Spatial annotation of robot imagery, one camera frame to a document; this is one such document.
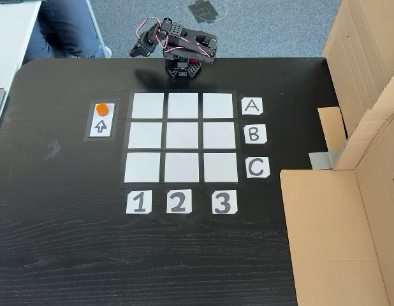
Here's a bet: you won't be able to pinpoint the red white servo cable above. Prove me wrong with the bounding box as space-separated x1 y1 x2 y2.
135 17 170 50

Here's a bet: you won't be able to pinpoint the paper sheet number 3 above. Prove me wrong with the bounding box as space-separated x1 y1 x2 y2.
211 190 238 215

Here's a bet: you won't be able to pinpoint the paper sheet number 2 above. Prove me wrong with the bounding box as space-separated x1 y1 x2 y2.
166 189 193 214

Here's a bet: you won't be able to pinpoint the white nine-square grid sheet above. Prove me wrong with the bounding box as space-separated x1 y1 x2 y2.
121 90 246 186

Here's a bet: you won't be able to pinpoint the person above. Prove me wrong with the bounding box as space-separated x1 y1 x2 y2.
23 0 113 60

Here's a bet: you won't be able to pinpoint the brown cardboard box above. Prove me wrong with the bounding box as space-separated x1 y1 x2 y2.
279 108 394 306
317 0 394 151

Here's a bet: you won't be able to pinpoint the white arrow paper sheet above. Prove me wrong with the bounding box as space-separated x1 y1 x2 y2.
84 98 120 143

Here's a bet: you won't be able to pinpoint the white desk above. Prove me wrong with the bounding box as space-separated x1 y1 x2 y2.
0 0 42 91

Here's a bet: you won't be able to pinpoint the white metal desk leg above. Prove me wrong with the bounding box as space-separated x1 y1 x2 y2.
84 0 109 59

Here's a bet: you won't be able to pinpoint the paper sheet letter B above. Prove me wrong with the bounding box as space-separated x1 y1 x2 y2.
244 124 268 145

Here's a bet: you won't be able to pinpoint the black floor tape patch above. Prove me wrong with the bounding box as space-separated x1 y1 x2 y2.
187 0 221 25

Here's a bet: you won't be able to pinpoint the clear tape scraps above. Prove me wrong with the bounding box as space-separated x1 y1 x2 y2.
43 139 63 161

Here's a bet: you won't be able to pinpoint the paper sheet letter C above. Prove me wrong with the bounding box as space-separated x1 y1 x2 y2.
245 157 271 179

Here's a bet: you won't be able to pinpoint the grey duct tape strip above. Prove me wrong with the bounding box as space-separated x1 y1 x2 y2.
308 148 341 170

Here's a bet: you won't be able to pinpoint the paper sheet letter A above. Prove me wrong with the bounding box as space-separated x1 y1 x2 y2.
240 98 264 115

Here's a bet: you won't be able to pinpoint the paper sheet number 1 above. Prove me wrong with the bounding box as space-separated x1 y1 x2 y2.
126 190 152 215

